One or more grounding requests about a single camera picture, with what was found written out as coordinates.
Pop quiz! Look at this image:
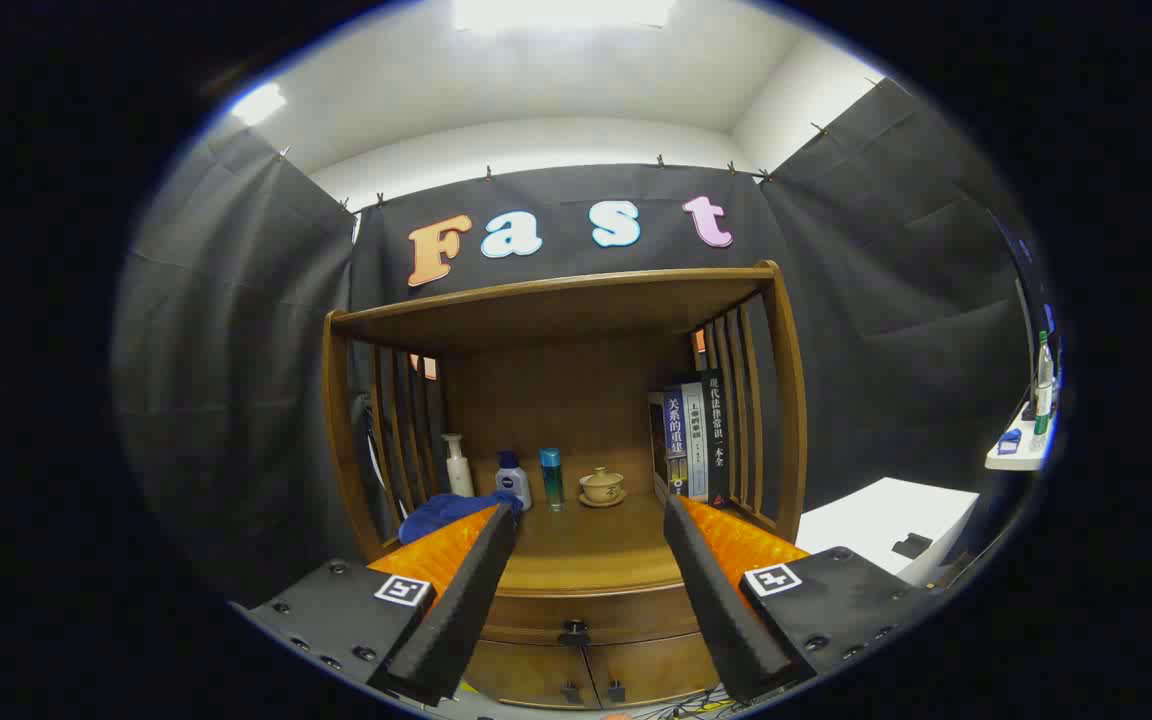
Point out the black backdrop cloth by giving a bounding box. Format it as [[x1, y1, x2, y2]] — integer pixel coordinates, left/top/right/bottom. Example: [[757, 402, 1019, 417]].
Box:
[[114, 78, 1047, 611]]

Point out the wooden drawer with black knob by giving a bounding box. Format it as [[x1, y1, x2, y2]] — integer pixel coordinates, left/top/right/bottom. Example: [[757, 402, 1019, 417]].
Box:
[[481, 583, 705, 649]]

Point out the green clear bottle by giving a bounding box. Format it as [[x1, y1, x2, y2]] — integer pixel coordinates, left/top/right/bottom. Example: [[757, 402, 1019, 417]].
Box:
[[1033, 330, 1055, 451]]

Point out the wooden cabinet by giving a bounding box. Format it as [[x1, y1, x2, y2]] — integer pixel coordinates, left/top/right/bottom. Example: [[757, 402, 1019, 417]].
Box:
[[321, 260, 809, 711]]

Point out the black spine book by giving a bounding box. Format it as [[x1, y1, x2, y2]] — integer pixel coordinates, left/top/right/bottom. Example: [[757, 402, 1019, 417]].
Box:
[[701, 370, 732, 506]]

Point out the white box unit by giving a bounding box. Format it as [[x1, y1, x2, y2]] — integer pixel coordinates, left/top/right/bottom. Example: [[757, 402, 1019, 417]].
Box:
[[796, 477, 982, 586]]

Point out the large ceiling light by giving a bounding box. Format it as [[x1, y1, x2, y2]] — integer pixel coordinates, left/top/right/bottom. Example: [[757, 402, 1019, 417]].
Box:
[[451, 0, 677, 33]]

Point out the white spine book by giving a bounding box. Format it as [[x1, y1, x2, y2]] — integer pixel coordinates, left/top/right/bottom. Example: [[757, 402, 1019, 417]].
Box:
[[684, 380, 709, 501]]

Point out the white pump bottle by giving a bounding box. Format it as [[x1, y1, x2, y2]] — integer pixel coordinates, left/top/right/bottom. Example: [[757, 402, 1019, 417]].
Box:
[[441, 433, 474, 498]]

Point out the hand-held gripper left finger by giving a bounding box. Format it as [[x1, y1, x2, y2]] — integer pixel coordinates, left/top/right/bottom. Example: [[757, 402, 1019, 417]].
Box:
[[236, 500, 522, 709]]

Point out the tangle of floor cables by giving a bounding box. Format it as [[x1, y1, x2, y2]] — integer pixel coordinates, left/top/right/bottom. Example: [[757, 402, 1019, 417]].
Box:
[[626, 688, 737, 719]]

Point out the beige lidded teacup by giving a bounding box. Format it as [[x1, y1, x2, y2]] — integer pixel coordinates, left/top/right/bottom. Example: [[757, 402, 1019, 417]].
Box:
[[578, 466, 627, 509]]

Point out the blue spine book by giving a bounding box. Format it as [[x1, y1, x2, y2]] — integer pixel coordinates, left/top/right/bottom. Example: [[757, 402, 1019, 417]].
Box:
[[648, 385, 689, 498]]

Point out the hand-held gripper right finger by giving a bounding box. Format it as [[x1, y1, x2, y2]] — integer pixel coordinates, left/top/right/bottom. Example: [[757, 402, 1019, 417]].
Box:
[[661, 493, 937, 706]]

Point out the white wall shelf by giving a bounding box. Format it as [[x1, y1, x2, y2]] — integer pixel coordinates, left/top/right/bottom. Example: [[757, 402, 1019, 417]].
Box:
[[984, 410, 1057, 471]]

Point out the white bottle with blue cap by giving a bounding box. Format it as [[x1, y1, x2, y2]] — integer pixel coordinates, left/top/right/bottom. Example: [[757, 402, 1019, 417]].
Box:
[[494, 450, 533, 513]]

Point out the small ceiling light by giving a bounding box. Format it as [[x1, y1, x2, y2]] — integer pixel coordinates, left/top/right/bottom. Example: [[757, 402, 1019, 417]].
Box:
[[231, 82, 287, 126]]

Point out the blue towel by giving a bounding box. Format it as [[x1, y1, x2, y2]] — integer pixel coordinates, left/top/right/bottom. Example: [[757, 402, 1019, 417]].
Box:
[[398, 490, 525, 546]]

